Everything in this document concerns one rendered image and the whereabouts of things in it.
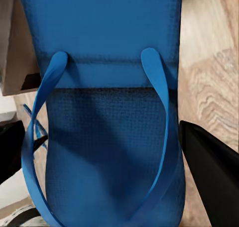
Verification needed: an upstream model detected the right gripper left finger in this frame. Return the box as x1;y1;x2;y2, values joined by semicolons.
0;120;25;181

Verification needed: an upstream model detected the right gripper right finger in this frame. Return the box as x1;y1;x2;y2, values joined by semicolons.
178;120;239;227

